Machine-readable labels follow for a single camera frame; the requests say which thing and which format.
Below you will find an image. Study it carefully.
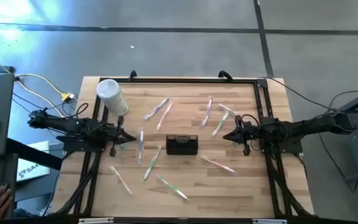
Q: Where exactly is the black right gripper cable loop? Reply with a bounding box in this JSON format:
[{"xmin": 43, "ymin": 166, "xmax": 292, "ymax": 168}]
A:
[{"xmin": 240, "ymin": 113, "xmax": 261, "ymax": 152}]

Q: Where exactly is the blue toothbrush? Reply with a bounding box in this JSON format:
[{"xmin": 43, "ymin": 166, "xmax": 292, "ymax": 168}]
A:
[
  {"xmin": 137, "ymin": 126, "xmax": 145, "ymax": 166},
  {"xmin": 144, "ymin": 96, "xmax": 171, "ymax": 121}
]

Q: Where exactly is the black diagonal beam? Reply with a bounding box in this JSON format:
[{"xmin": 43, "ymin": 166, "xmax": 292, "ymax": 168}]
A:
[{"xmin": 6, "ymin": 138, "xmax": 63, "ymax": 171}]

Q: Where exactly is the white printed box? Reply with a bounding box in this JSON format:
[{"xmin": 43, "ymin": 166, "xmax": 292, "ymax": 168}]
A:
[{"xmin": 16, "ymin": 140, "xmax": 51, "ymax": 182}]

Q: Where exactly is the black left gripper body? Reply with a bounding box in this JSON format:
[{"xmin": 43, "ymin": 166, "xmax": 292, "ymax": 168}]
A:
[{"xmin": 99, "ymin": 115, "xmax": 127, "ymax": 157}]

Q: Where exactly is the purple toothbrush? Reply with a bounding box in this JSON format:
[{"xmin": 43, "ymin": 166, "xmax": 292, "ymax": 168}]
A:
[{"xmin": 200, "ymin": 95, "xmax": 213, "ymax": 128}]

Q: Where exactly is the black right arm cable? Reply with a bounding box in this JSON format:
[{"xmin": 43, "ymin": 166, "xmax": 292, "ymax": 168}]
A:
[{"xmin": 259, "ymin": 76, "xmax": 358, "ymax": 114}]

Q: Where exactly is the white wipes canister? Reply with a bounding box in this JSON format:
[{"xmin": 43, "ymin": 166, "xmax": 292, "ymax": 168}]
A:
[{"xmin": 96, "ymin": 78, "xmax": 129, "ymax": 117}]

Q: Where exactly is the yellow cable connector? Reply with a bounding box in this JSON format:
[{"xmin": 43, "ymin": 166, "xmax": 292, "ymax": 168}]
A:
[{"xmin": 61, "ymin": 91, "xmax": 76, "ymax": 102}]

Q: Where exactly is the black hanging cable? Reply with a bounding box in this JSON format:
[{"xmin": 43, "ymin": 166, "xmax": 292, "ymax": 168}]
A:
[{"xmin": 318, "ymin": 132, "xmax": 358, "ymax": 194}]

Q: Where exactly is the yellow cable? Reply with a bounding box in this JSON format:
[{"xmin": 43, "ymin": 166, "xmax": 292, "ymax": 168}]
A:
[{"xmin": 0, "ymin": 51, "xmax": 74, "ymax": 118}]

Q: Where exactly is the silver metal bracket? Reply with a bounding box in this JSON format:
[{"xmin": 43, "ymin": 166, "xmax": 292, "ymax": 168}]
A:
[
  {"xmin": 252, "ymin": 218, "xmax": 288, "ymax": 224},
  {"xmin": 78, "ymin": 217, "xmax": 115, "ymax": 224}
]

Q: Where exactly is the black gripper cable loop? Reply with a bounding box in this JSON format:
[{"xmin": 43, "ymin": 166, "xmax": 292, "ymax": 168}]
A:
[
  {"xmin": 75, "ymin": 102, "xmax": 90, "ymax": 118},
  {"xmin": 240, "ymin": 113, "xmax": 261, "ymax": 152}
]

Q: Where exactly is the black left gripper cable loop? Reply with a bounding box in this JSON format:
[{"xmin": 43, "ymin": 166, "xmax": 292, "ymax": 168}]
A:
[{"xmin": 75, "ymin": 102, "xmax": 90, "ymax": 118}]

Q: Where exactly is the black wire caddy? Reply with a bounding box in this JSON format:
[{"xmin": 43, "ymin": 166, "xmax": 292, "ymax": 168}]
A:
[{"xmin": 165, "ymin": 134, "xmax": 199, "ymax": 156}]

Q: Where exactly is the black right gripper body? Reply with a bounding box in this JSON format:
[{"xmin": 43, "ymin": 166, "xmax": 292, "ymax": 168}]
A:
[{"xmin": 234, "ymin": 114, "xmax": 262, "ymax": 156}]

